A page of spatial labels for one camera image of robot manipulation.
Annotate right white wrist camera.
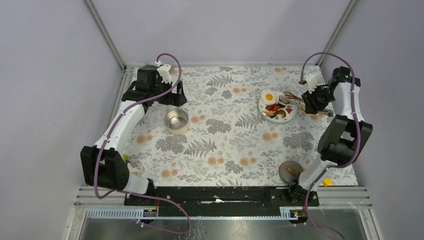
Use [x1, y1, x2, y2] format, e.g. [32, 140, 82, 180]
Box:
[299, 73, 319, 94]

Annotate red toy bacon pieces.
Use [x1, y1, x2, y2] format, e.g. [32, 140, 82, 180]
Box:
[265, 103, 283, 112]

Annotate small yellow block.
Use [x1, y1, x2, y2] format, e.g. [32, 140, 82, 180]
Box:
[322, 178, 332, 187]

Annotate grey lid with wooden knob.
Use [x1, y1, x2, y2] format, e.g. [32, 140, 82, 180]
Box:
[278, 160, 304, 184]

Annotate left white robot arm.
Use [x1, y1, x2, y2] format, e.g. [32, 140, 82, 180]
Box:
[80, 61, 187, 206]

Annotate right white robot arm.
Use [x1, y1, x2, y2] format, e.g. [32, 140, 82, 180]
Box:
[286, 66, 373, 206]

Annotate round steel lunch bowl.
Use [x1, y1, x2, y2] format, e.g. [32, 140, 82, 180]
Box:
[164, 109, 190, 135]

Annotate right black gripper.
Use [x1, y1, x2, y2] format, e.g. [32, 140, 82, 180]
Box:
[301, 84, 336, 116]

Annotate toy fried egg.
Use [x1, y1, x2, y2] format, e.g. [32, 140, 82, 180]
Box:
[260, 89, 278, 106]

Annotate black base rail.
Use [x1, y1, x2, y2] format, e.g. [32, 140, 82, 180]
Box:
[124, 186, 306, 217]

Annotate beige round lid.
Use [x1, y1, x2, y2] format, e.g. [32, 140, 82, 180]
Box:
[299, 108, 327, 121]

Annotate white patterned plate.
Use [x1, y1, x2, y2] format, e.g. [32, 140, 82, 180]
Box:
[256, 89, 299, 124]

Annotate floral patterned table mat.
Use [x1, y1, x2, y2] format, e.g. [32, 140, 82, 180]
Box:
[123, 66, 332, 187]

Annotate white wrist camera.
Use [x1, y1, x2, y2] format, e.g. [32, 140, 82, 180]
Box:
[155, 60, 174, 84]
[299, 73, 319, 94]

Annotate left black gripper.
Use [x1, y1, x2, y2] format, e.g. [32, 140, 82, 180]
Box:
[149, 77, 186, 107]

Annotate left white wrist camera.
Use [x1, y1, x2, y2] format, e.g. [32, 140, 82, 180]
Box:
[155, 60, 174, 84]

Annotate metal food tongs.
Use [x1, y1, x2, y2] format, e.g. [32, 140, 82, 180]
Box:
[278, 91, 335, 117]

